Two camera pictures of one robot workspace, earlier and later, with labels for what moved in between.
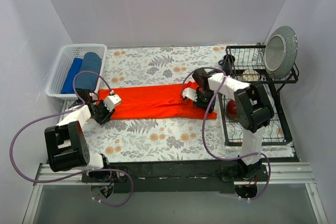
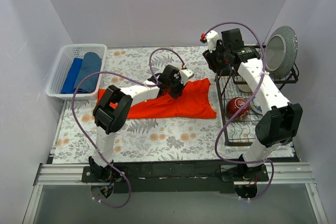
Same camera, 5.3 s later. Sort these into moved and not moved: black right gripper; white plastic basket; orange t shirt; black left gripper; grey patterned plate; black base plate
Moved: black right gripper; black left gripper
Not moved: white plastic basket; grey patterned plate; orange t shirt; black base plate
